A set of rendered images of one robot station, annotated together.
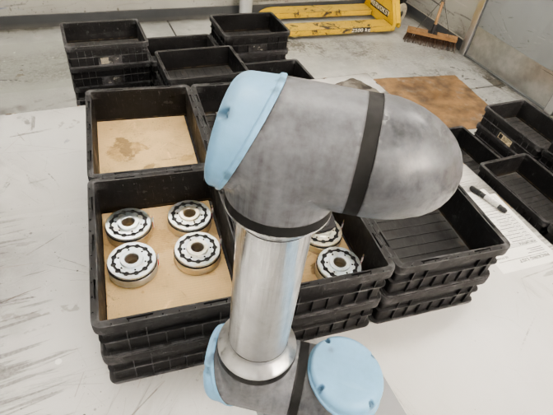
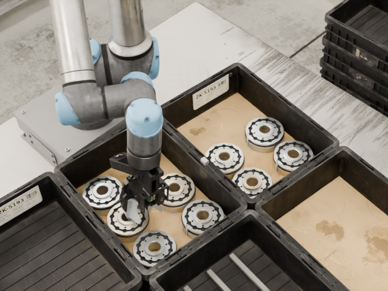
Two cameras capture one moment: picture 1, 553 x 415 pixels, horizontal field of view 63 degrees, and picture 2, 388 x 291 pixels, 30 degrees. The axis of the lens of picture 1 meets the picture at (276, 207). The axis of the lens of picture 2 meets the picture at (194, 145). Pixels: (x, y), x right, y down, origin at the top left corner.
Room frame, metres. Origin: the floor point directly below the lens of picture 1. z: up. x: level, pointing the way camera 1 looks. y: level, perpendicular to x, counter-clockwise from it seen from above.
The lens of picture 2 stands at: (1.81, -0.16, 2.28)
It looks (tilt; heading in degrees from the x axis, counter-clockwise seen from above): 49 degrees down; 168
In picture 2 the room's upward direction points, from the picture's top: 4 degrees counter-clockwise
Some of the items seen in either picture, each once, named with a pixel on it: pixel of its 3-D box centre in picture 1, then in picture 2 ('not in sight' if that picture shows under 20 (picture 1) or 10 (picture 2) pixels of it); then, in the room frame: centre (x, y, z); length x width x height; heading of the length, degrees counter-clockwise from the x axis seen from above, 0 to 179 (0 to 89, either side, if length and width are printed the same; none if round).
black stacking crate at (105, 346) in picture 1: (166, 251); (243, 142); (0.62, 0.22, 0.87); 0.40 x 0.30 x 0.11; 23
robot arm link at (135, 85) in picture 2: not in sight; (131, 99); (0.65, -0.05, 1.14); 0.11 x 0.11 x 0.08; 85
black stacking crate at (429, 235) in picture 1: (405, 214); (43, 270); (0.86, -0.33, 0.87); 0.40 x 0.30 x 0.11; 23
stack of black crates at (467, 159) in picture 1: (457, 168); not in sight; (1.95, -0.90, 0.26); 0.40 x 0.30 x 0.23; 29
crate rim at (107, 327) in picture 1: (165, 235); (243, 129); (0.62, 0.22, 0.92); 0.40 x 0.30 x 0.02; 23
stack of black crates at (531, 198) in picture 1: (517, 212); not in sight; (1.59, -1.10, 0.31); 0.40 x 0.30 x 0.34; 29
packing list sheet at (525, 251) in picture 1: (496, 227); not in sight; (1.04, -0.69, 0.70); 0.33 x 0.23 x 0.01; 29
